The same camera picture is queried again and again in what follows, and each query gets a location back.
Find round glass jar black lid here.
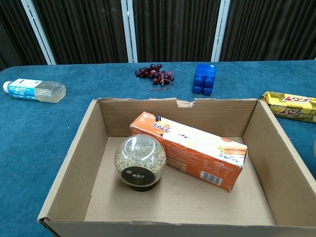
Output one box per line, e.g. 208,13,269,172
114,134,167,192

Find orange biscuit box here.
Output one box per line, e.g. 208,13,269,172
130,111,248,193

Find yellow snack package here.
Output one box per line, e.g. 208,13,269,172
261,91,316,124

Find blue toy building block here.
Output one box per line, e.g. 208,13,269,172
192,63,217,96

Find open brown cardboard box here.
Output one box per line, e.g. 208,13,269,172
37,97,316,237

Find bunch of dark red grapes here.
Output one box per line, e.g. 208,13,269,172
134,63,175,92

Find blue felt table cover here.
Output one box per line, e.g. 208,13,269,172
0,59,316,237

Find dark brown pleated curtain panel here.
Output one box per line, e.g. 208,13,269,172
0,0,48,72
219,0,316,62
132,0,221,63
32,0,129,65

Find clear plastic water bottle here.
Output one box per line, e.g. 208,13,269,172
2,78,67,104

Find white partition post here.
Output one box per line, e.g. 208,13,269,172
211,0,232,63
21,0,57,65
120,0,138,63

